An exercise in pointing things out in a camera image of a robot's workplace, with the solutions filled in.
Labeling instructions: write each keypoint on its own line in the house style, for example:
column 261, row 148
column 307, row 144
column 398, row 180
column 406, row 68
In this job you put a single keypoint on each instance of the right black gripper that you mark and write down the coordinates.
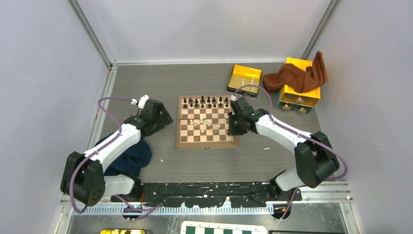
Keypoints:
column 232, row 130

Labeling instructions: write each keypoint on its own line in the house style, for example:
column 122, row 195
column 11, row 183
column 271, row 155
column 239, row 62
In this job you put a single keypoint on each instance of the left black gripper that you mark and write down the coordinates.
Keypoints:
column 165, row 120

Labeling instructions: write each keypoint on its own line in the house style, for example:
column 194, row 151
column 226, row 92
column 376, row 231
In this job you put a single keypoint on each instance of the wooden chess board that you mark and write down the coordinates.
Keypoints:
column 203, row 122

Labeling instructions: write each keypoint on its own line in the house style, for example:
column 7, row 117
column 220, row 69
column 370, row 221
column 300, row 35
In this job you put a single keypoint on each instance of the gold metal tin tray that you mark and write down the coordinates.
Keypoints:
column 242, row 76

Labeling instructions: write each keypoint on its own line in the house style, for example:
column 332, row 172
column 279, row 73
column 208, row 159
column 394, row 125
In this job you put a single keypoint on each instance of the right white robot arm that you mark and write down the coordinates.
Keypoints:
column 313, row 158

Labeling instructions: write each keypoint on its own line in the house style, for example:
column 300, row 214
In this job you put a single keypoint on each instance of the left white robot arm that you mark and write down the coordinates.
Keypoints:
column 84, row 178

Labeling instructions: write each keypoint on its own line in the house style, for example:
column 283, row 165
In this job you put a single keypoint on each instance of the green checkered calibration board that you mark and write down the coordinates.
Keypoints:
column 195, row 227

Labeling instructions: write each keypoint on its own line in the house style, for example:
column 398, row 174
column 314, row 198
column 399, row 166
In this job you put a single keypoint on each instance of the yellow drawer box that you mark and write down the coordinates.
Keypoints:
column 303, row 103

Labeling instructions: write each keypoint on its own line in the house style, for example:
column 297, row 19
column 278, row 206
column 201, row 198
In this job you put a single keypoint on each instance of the dark blue cloth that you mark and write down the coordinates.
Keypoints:
column 130, row 160

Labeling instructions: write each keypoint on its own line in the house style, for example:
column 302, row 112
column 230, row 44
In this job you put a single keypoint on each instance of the brown cloth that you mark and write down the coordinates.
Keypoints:
column 302, row 81

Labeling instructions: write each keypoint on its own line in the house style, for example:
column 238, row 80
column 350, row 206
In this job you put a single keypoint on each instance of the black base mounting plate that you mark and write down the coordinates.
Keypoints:
column 209, row 194

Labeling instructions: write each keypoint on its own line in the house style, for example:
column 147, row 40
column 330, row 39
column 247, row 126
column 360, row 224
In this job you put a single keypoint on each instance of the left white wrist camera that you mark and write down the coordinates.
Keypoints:
column 140, row 103

